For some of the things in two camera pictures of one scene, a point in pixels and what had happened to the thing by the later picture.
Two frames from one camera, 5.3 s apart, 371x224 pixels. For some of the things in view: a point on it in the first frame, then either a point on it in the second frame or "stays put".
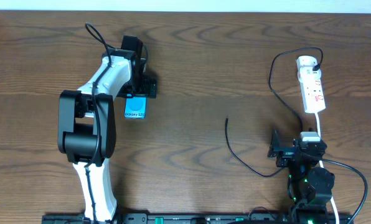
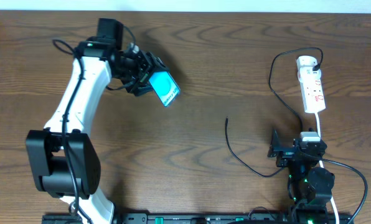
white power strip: x=313 y=96 stays put
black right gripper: x=286 y=155 stays put
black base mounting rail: x=208 y=218 stays put
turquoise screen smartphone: x=135 y=107 → x=164 y=86
